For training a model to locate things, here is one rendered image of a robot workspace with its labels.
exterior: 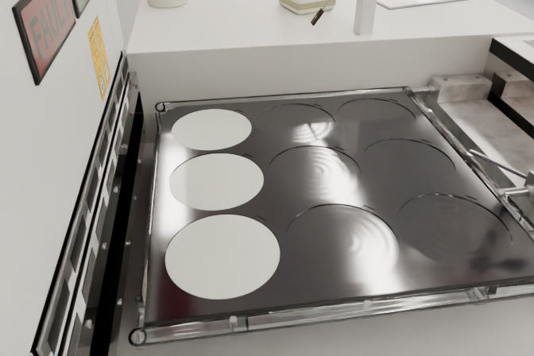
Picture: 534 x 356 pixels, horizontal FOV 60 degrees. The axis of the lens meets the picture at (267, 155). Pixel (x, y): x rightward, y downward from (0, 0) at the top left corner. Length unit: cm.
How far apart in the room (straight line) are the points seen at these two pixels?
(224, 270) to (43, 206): 16
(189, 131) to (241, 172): 11
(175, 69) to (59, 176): 35
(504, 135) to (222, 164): 38
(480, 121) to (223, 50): 37
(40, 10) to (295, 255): 27
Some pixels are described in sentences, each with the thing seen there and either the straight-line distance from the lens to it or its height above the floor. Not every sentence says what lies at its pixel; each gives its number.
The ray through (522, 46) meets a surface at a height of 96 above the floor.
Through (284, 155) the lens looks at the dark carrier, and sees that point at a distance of 54.
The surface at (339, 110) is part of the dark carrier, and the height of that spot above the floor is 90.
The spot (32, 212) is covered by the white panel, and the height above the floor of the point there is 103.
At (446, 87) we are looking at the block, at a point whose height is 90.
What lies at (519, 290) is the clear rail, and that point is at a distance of 44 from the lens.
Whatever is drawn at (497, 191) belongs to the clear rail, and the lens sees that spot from 53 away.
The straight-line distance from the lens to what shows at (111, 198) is 44.
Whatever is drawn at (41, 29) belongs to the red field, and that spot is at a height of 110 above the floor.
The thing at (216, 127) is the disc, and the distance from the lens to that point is 59.
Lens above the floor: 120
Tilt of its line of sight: 34 degrees down
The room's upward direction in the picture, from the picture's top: straight up
